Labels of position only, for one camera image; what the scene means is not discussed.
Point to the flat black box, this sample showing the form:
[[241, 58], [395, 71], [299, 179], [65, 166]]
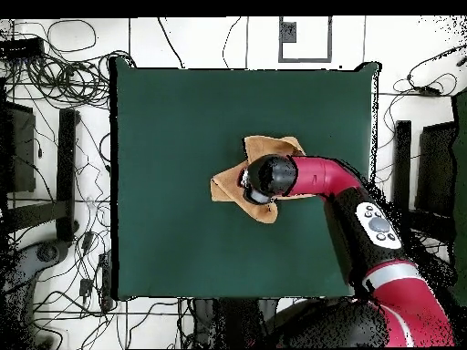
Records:
[[22, 47]]

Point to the grey square floor frame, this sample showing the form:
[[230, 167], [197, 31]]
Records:
[[330, 40]]

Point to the black upright stand bar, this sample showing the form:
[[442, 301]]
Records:
[[403, 153], [66, 164]]

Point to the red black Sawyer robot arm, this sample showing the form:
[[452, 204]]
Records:
[[328, 178]]

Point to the dark green table cloth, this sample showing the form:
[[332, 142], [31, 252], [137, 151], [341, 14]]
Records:
[[175, 127]]

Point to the grey office chair base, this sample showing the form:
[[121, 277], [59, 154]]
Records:
[[25, 262]]

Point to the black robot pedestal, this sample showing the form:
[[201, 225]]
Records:
[[233, 321]]

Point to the black power strip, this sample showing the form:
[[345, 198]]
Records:
[[105, 284]]

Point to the large black case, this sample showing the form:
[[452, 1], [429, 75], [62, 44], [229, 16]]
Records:
[[20, 146], [436, 167]]

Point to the tan terry towel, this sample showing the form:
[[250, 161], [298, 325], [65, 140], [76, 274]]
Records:
[[226, 186]]

